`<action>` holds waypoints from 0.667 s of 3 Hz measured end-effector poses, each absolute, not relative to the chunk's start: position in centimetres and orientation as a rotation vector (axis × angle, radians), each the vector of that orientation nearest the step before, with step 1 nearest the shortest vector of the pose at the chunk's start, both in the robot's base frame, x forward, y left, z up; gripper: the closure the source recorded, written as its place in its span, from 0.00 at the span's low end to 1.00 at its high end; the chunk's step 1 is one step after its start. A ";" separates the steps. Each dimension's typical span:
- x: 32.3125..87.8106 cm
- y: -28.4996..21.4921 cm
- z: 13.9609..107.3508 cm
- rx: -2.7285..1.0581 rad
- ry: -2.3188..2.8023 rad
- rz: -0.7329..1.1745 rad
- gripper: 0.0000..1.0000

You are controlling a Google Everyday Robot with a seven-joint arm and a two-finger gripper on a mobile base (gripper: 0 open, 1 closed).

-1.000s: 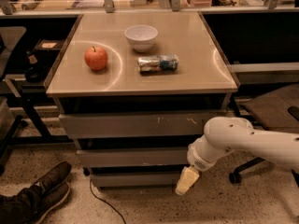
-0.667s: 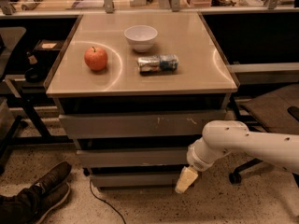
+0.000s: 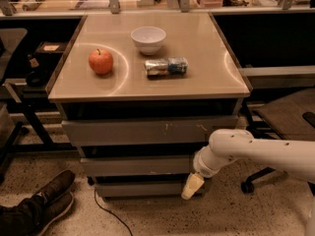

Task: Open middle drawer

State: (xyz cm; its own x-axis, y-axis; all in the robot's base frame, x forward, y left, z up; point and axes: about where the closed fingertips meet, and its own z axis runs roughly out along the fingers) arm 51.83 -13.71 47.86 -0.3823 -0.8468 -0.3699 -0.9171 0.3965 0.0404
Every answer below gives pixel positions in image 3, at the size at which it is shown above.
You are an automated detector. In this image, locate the dark sneaker lower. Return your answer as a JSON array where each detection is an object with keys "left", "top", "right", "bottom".
[{"left": 32, "top": 192, "right": 74, "bottom": 236}]

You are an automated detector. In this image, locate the grey drawer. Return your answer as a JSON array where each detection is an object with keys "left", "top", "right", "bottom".
[
  {"left": 81, "top": 155, "right": 191, "bottom": 177},
  {"left": 94, "top": 180, "right": 213, "bottom": 199},
  {"left": 62, "top": 115, "right": 238, "bottom": 147}
]

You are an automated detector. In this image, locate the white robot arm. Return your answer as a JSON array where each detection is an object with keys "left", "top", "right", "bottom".
[{"left": 181, "top": 129, "right": 315, "bottom": 200}]

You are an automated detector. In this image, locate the grey office chair left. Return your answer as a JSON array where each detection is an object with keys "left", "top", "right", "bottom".
[{"left": 0, "top": 28, "right": 28, "bottom": 183}]

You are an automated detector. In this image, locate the crushed silver blue can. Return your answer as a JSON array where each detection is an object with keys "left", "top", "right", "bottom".
[{"left": 144, "top": 57, "right": 188, "bottom": 77}]

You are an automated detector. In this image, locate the grey drawer cabinet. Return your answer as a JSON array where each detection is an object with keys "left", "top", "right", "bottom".
[{"left": 45, "top": 12, "right": 254, "bottom": 201}]

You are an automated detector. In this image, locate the black floor cable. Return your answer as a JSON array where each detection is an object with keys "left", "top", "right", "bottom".
[{"left": 94, "top": 190, "right": 134, "bottom": 236}]

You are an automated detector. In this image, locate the red apple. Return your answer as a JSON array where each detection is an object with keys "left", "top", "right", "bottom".
[{"left": 89, "top": 49, "right": 113, "bottom": 75}]

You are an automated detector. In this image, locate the grey bottom drawer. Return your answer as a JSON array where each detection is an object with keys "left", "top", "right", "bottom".
[{"left": 94, "top": 180, "right": 213, "bottom": 199}]

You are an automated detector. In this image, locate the dark sneaker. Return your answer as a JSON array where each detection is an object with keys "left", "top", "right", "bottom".
[
  {"left": 34, "top": 170, "right": 75, "bottom": 204},
  {"left": 32, "top": 192, "right": 74, "bottom": 236}
]

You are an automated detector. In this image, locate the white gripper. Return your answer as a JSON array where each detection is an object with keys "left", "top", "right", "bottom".
[{"left": 181, "top": 147, "right": 222, "bottom": 200}]

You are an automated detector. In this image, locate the grey top drawer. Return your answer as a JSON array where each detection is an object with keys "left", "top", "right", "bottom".
[{"left": 62, "top": 115, "right": 238, "bottom": 147}]

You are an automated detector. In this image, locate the black office chair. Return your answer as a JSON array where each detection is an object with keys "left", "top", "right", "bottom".
[{"left": 240, "top": 88, "right": 315, "bottom": 195}]

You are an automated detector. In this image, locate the white ceramic bowl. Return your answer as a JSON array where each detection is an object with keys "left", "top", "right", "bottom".
[{"left": 131, "top": 27, "right": 166, "bottom": 55}]

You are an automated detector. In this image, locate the dark sneaker upper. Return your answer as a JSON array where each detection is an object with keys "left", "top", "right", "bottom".
[{"left": 34, "top": 170, "right": 75, "bottom": 204}]

